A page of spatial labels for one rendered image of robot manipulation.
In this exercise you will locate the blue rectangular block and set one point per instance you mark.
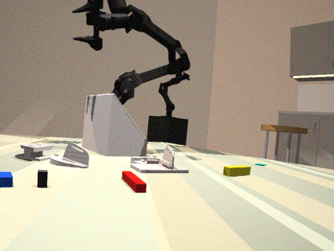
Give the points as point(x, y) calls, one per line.
point(6, 179)

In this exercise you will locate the yellow rectangular block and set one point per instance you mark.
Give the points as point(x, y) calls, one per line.
point(236, 170)

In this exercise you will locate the red rectangular bar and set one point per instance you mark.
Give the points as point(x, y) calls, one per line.
point(134, 182)

